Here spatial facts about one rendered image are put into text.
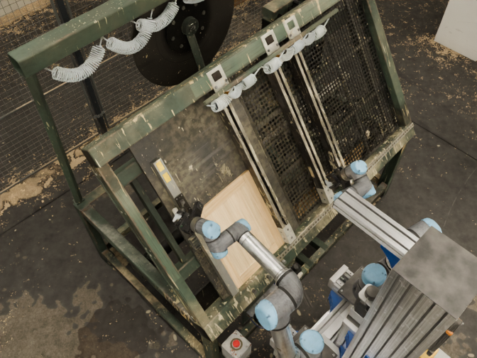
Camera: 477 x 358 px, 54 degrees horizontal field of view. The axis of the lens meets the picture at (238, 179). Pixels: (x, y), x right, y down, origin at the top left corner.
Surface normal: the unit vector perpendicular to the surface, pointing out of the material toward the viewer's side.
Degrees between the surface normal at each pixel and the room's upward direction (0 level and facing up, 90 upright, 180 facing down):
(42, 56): 90
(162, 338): 0
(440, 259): 0
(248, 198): 56
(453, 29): 90
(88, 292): 0
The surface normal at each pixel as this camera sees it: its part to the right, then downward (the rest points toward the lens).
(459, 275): -0.01, -0.60
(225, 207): 0.59, 0.11
